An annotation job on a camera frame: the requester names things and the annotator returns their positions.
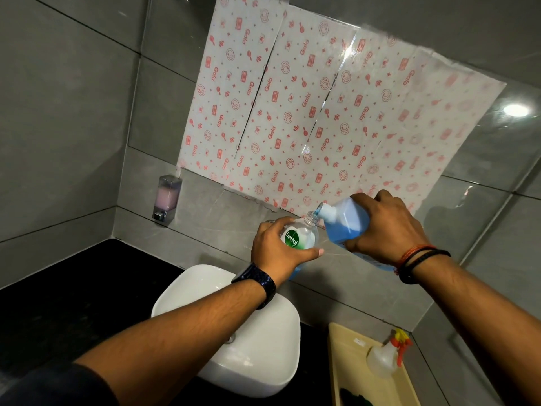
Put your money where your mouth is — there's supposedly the person's right forearm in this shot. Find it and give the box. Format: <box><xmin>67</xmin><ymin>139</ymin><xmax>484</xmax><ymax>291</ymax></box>
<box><xmin>412</xmin><ymin>254</ymin><xmax>541</xmax><ymax>406</ymax></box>

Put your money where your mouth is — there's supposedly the dark cloth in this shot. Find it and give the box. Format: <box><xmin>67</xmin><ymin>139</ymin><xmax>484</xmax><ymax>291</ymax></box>
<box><xmin>339</xmin><ymin>388</ymin><xmax>373</xmax><ymax>406</ymax></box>

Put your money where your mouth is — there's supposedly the dark shirt sleeve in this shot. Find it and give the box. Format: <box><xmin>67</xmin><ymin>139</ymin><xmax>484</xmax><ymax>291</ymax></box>
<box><xmin>0</xmin><ymin>363</ymin><xmax>121</xmax><ymax>406</ymax></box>

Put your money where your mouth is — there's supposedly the red thread bracelet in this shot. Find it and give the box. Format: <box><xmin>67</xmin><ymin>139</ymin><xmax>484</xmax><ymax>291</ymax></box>
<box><xmin>395</xmin><ymin>245</ymin><xmax>438</xmax><ymax>276</ymax></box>

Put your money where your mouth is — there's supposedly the person's left forearm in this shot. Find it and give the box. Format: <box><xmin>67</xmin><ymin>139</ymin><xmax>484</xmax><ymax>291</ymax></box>
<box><xmin>74</xmin><ymin>275</ymin><xmax>265</xmax><ymax>406</ymax></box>

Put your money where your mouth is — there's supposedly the blue liquid refill bottle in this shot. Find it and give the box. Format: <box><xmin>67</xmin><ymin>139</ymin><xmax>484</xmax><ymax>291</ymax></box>
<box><xmin>316</xmin><ymin>198</ymin><xmax>396</xmax><ymax>273</ymax></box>

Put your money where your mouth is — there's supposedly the yellow plastic tray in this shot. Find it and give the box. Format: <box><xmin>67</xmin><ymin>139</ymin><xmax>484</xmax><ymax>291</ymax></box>
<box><xmin>328</xmin><ymin>322</ymin><xmax>422</xmax><ymax>406</ymax></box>

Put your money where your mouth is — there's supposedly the clear soap bottle green label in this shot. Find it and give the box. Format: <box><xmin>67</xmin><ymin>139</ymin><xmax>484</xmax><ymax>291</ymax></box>
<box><xmin>279</xmin><ymin>210</ymin><xmax>320</xmax><ymax>281</ymax></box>

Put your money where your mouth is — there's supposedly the wall soap dispenser pink liquid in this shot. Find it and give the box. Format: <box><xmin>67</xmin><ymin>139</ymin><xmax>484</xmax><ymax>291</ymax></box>
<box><xmin>152</xmin><ymin>175</ymin><xmax>183</xmax><ymax>226</ymax></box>

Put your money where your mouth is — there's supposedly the clear spray bottle red trigger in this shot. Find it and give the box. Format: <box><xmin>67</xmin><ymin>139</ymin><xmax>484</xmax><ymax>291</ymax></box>
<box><xmin>366</xmin><ymin>328</ymin><xmax>413</xmax><ymax>379</ymax></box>

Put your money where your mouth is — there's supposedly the black wristwatch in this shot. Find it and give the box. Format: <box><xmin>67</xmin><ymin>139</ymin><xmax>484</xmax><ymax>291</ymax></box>
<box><xmin>231</xmin><ymin>263</ymin><xmax>277</xmax><ymax>310</ymax></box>

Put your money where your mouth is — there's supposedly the white red-printed paper sheet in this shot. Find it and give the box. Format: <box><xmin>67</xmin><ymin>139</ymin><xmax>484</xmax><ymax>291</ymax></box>
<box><xmin>224</xmin><ymin>4</ymin><xmax>362</xmax><ymax>218</ymax></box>
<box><xmin>302</xmin><ymin>25</ymin><xmax>507</xmax><ymax>216</ymax></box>
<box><xmin>177</xmin><ymin>0</ymin><xmax>290</xmax><ymax>188</ymax></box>

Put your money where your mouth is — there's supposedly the person's left hand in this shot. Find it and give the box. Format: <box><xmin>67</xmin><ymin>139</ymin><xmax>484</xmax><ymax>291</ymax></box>
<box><xmin>251</xmin><ymin>216</ymin><xmax>325</xmax><ymax>288</ymax></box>

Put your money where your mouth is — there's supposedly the white ceramic sink basin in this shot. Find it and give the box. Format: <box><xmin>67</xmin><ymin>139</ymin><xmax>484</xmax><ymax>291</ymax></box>
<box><xmin>151</xmin><ymin>264</ymin><xmax>301</xmax><ymax>398</ymax></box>

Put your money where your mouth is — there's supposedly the black band bracelet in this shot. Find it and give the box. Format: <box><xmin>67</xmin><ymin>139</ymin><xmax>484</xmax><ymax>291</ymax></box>
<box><xmin>398</xmin><ymin>249</ymin><xmax>451</xmax><ymax>285</ymax></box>

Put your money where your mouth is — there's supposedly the person's right hand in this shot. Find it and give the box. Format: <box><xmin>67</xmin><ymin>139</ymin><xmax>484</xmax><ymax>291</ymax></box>
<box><xmin>344</xmin><ymin>189</ymin><xmax>430</xmax><ymax>267</ymax></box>

